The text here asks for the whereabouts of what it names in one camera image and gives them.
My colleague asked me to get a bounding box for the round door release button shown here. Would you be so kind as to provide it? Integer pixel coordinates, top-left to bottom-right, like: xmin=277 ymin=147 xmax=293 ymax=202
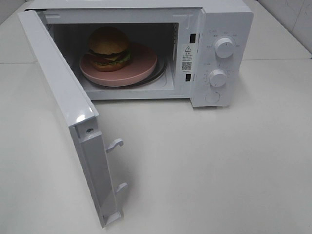
xmin=205 ymin=92 xmax=220 ymax=103

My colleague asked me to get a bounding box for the pink round plate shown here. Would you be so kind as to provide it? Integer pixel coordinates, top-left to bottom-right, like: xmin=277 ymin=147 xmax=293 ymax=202
xmin=79 ymin=42 xmax=157 ymax=87

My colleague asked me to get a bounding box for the burger with sesame-free bun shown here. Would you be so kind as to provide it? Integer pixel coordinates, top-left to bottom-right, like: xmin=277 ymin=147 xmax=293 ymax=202
xmin=83 ymin=27 xmax=131 ymax=72

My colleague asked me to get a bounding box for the warning label sticker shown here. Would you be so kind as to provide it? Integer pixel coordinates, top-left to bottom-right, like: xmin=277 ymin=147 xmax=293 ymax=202
xmin=180 ymin=43 xmax=195 ymax=72

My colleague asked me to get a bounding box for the white microwave door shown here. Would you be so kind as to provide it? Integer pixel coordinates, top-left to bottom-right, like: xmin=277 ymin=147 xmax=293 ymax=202
xmin=18 ymin=10 xmax=127 ymax=227

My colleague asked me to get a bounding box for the lower white timer knob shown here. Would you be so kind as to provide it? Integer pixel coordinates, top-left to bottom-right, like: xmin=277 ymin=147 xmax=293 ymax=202
xmin=208 ymin=69 xmax=227 ymax=87

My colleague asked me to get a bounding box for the white microwave oven body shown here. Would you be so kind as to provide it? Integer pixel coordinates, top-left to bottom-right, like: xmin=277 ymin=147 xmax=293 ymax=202
xmin=25 ymin=0 xmax=254 ymax=107

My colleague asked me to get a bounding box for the glass microwave turntable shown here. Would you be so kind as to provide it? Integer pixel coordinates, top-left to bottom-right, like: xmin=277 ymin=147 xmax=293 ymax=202
xmin=134 ymin=57 xmax=167 ymax=86

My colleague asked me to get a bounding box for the upper white power knob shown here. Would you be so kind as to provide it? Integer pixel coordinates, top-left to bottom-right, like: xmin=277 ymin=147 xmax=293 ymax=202
xmin=214 ymin=36 xmax=235 ymax=59

